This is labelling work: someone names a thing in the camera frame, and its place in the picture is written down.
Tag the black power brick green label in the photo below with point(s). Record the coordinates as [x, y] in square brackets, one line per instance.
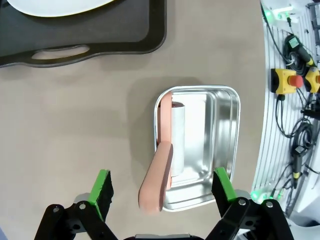
[293, 42]

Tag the yellow emergency stop box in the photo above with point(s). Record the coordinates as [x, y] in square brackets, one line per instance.
[313, 78]
[281, 80]

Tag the white power strip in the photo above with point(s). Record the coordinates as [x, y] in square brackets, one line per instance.
[285, 15]

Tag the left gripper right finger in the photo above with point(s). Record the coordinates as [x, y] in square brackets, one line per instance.
[222, 187]

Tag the small black adapter box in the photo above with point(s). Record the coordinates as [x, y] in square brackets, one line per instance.
[300, 150]

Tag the black plastic serving tray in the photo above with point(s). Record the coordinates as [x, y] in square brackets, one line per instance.
[150, 37]

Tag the rectangular stainless steel tray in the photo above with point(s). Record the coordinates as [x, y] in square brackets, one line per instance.
[222, 130]

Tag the pink silicone spatula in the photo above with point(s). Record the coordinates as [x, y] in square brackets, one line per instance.
[156, 175]

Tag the white round plate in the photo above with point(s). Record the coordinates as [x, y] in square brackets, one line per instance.
[50, 6]

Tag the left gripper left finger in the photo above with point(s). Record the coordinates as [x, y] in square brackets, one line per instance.
[98, 190]

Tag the slotted aluminium mounting plate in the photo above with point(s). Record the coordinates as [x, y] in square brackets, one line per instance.
[272, 125]

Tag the white box with green lights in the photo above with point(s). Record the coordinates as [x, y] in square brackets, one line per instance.
[277, 193]

